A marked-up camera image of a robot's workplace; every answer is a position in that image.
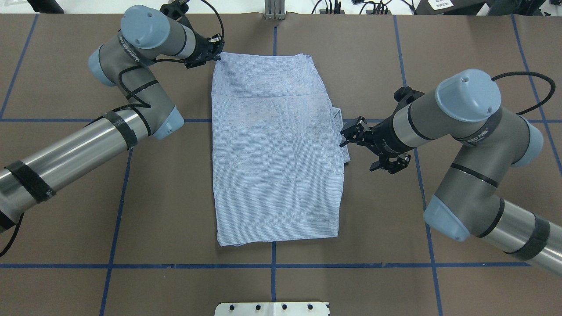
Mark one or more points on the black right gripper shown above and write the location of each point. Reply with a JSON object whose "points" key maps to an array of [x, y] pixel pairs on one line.
{"points": [[384, 134]]}

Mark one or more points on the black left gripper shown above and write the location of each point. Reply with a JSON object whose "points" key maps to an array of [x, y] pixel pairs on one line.
{"points": [[200, 47]]}

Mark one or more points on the light blue striped shirt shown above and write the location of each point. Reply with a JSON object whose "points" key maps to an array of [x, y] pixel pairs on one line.
{"points": [[278, 167]]}

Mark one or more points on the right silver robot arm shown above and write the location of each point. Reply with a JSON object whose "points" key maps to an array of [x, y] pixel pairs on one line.
{"points": [[467, 107]]}

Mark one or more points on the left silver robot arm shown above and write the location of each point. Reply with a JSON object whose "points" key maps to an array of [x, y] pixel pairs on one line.
{"points": [[146, 37]]}

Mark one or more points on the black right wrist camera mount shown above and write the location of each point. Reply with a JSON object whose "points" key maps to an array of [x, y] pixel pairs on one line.
{"points": [[392, 166]]}

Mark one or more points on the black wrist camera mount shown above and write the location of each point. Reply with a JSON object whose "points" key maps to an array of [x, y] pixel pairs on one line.
{"points": [[176, 9], [392, 166]]}

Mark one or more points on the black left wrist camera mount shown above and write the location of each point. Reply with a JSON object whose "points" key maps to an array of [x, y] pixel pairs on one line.
{"points": [[176, 9]]}

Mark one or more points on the aluminium frame post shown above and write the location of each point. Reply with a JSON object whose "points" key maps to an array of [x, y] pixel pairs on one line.
{"points": [[274, 10]]}

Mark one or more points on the white camera pillar base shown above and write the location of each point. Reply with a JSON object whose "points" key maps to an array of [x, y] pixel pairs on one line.
{"points": [[273, 309]]}

